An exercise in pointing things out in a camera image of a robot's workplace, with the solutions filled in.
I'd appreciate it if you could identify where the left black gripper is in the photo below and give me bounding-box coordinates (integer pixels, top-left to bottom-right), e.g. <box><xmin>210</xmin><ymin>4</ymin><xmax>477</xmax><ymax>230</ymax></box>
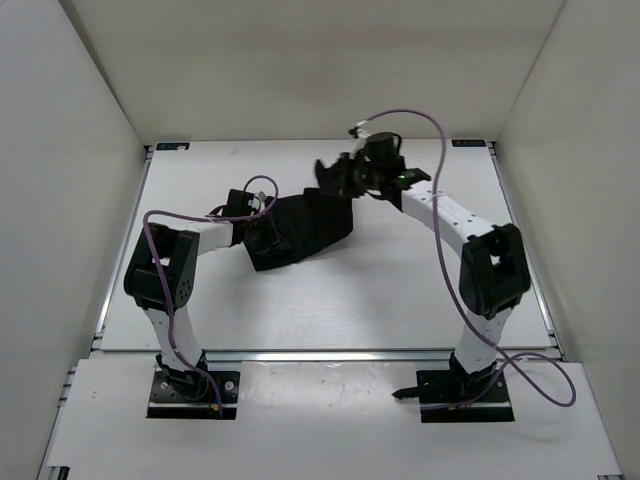
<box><xmin>245</xmin><ymin>211</ymin><xmax>292</xmax><ymax>258</ymax></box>

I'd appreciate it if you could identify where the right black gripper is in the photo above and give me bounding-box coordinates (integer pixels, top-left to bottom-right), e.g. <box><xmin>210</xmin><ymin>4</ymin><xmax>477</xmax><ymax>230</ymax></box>
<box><xmin>322</xmin><ymin>154</ymin><xmax>383</xmax><ymax>200</ymax></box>

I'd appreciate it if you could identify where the black pleated skirt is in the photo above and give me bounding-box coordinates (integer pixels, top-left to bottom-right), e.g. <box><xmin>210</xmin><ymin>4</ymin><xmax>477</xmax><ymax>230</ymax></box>
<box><xmin>242</xmin><ymin>158</ymin><xmax>359</xmax><ymax>274</ymax></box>

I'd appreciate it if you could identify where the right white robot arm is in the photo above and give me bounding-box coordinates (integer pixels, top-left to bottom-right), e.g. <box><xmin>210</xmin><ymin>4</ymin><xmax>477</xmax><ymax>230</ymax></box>
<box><xmin>314</xmin><ymin>132</ymin><xmax>531</xmax><ymax>401</ymax></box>

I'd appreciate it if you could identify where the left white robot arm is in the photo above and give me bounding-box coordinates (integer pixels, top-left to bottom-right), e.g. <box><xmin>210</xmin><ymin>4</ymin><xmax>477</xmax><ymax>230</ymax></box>
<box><xmin>124</xmin><ymin>189</ymin><xmax>297</xmax><ymax>398</ymax></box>

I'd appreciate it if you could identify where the left corner label sticker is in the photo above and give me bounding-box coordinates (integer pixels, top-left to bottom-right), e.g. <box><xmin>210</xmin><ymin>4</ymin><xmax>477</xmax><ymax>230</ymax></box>
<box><xmin>155</xmin><ymin>142</ymin><xmax>190</xmax><ymax>151</ymax></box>

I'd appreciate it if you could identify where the corner label sticker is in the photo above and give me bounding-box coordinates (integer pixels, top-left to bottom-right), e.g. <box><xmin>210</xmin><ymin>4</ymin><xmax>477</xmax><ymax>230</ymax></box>
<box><xmin>155</xmin><ymin>142</ymin><xmax>190</xmax><ymax>151</ymax></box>
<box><xmin>451</xmin><ymin>139</ymin><xmax>486</xmax><ymax>148</ymax></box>

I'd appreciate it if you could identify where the right corner label sticker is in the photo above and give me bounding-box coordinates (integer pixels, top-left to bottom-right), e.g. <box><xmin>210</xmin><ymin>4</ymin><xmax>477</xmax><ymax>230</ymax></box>
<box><xmin>451</xmin><ymin>139</ymin><xmax>486</xmax><ymax>148</ymax></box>

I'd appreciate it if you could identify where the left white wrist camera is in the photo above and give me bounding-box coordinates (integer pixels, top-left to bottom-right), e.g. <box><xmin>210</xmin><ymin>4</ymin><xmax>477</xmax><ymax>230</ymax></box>
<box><xmin>247</xmin><ymin>191</ymin><xmax>268</xmax><ymax>215</ymax></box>

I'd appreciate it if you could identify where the aluminium front rail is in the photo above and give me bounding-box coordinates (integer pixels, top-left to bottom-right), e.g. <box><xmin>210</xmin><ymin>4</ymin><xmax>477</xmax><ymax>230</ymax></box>
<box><xmin>206</xmin><ymin>349</ymin><xmax>452</xmax><ymax>363</ymax></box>

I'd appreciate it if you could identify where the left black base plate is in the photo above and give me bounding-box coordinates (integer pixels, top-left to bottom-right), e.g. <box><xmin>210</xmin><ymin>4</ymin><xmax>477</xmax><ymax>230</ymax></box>
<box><xmin>146</xmin><ymin>354</ymin><xmax>241</xmax><ymax>420</ymax></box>

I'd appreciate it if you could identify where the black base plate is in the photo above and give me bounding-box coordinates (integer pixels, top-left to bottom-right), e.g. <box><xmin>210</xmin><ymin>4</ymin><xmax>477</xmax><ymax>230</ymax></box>
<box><xmin>146</xmin><ymin>354</ymin><xmax>241</xmax><ymax>420</ymax></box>
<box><xmin>392</xmin><ymin>370</ymin><xmax>515</xmax><ymax>424</ymax></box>

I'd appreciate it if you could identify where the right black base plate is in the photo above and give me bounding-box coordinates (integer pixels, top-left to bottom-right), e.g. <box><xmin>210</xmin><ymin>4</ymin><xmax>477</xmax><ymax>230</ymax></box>
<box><xmin>392</xmin><ymin>370</ymin><xmax>515</xmax><ymax>424</ymax></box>

